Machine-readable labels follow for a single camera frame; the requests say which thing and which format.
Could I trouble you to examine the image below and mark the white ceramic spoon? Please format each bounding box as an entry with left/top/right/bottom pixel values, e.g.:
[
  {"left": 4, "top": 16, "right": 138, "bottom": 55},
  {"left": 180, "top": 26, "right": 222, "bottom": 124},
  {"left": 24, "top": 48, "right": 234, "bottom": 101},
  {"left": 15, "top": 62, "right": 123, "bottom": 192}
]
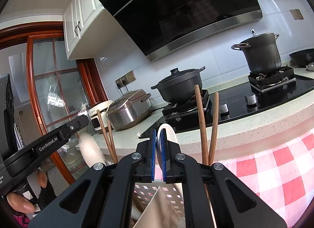
[
  {"left": 78, "top": 133, "right": 106, "bottom": 168},
  {"left": 156, "top": 124, "right": 178, "bottom": 176}
]

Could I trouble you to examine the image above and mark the left hand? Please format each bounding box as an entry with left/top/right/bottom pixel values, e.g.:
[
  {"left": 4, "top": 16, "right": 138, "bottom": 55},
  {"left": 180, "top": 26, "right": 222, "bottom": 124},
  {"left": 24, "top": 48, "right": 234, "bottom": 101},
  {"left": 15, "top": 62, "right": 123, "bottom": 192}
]
[{"left": 6, "top": 169, "right": 48, "bottom": 214}]

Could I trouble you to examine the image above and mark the white small oven appliance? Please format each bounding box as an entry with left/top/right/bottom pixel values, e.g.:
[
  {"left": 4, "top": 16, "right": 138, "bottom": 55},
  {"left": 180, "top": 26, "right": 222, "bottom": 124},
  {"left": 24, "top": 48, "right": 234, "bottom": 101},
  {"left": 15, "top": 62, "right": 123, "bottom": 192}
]
[{"left": 88, "top": 100, "right": 113, "bottom": 134}]

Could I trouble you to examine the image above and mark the white perforated utensil basket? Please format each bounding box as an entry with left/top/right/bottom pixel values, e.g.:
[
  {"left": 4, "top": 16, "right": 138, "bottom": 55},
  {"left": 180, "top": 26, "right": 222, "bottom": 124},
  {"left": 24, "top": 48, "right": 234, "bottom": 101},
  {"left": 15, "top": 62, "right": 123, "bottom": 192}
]
[{"left": 134, "top": 180, "right": 185, "bottom": 217}]

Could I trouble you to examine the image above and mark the red wooden glass door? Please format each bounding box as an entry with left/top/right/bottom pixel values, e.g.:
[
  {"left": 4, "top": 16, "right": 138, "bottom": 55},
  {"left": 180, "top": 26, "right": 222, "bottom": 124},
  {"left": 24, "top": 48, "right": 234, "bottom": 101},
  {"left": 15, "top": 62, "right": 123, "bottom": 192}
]
[{"left": 0, "top": 21, "right": 109, "bottom": 186}]

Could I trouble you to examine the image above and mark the pink checkered tablecloth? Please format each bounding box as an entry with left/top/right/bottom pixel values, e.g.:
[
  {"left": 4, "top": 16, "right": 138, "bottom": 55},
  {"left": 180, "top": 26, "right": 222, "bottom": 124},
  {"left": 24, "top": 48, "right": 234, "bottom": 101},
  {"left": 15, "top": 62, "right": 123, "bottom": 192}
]
[{"left": 222, "top": 130, "right": 314, "bottom": 227}]

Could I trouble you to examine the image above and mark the silver rice cooker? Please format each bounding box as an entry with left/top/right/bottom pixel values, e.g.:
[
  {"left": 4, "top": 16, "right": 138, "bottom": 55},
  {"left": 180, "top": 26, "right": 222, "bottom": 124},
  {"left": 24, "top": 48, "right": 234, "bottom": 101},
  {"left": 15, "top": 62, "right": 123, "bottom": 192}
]
[{"left": 106, "top": 89, "right": 152, "bottom": 130}]

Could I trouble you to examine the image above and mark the white upper cabinet left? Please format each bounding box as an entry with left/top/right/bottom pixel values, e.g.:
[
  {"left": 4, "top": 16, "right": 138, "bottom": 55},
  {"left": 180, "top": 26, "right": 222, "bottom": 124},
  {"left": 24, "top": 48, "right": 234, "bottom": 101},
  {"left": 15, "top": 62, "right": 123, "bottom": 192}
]
[{"left": 63, "top": 0, "right": 123, "bottom": 60}]

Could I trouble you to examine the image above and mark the white stone countertop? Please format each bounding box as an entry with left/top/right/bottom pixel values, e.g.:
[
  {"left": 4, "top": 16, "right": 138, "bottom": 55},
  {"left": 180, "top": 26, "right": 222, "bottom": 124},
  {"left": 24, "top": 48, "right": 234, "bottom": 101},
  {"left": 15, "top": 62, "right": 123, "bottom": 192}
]
[{"left": 91, "top": 67, "right": 314, "bottom": 157}]

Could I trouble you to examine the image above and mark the black gas stove top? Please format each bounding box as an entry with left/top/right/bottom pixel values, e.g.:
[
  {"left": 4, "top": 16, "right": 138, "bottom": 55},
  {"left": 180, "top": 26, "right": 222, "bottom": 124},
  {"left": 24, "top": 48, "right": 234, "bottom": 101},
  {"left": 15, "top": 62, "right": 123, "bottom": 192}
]
[{"left": 139, "top": 66, "right": 313, "bottom": 139}]

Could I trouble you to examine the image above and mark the black casserole pot with lid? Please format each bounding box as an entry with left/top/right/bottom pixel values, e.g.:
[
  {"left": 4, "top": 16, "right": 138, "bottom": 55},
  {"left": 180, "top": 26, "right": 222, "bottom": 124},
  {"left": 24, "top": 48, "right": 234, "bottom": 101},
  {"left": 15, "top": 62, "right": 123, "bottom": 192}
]
[{"left": 151, "top": 66, "right": 205, "bottom": 103}]

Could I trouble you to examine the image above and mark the black range hood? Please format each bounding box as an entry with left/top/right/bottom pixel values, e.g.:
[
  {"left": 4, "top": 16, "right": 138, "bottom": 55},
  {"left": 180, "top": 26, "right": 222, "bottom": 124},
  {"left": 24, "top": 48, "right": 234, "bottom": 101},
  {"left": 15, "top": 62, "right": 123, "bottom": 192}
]
[{"left": 99, "top": 0, "right": 262, "bottom": 61}]

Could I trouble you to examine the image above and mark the tall black stock pot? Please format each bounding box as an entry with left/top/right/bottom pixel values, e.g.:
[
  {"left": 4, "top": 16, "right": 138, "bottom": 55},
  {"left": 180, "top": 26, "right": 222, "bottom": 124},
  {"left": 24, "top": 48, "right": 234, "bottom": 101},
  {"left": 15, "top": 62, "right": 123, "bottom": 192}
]
[{"left": 231, "top": 28, "right": 282, "bottom": 74}]

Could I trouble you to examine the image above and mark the black wok pan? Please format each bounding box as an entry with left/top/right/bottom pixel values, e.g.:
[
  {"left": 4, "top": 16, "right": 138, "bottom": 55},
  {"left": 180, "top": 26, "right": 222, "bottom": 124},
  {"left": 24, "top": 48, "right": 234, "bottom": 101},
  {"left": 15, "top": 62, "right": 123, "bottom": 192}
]
[{"left": 289, "top": 48, "right": 314, "bottom": 67}]

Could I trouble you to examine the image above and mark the gold wall socket panel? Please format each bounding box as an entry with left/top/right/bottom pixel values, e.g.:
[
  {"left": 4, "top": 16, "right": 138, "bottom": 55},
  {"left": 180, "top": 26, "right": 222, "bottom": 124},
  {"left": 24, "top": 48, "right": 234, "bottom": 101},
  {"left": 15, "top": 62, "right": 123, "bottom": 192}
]
[{"left": 115, "top": 70, "right": 136, "bottom": 88}]

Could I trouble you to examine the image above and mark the gold wall switch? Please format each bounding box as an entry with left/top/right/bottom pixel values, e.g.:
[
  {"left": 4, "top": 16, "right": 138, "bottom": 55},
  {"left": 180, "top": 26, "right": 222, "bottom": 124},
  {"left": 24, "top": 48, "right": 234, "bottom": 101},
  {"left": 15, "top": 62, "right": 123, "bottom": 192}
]
[{"left": 290, "top": 9, "right": 304, "bottom": 20}]

